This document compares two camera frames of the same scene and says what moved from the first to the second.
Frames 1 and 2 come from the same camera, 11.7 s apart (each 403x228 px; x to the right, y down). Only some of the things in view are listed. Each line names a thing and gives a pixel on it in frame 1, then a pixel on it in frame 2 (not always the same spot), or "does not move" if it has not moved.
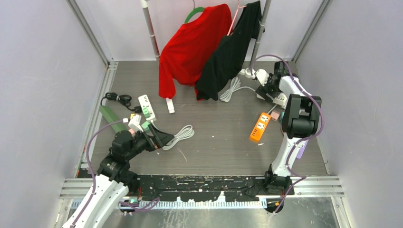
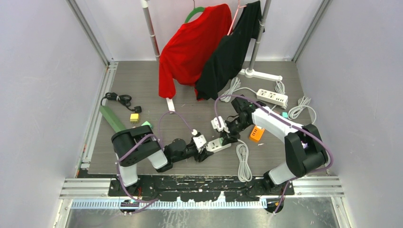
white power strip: [145, 102] -> [215, 146]
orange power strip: [260, 126] does not move
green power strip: [112, 118] does not move
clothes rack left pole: [144, 4] does not move
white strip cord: [235, 85] does not move
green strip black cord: [124, 99] does not move
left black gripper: [159, 138] -> [200, 156]
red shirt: [185, 50] does not move
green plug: [145, 125] does not move
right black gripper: [262, 91] -> [234, 139]
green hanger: [195, 11] does not move
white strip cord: [186, 132] -> [244, 173]
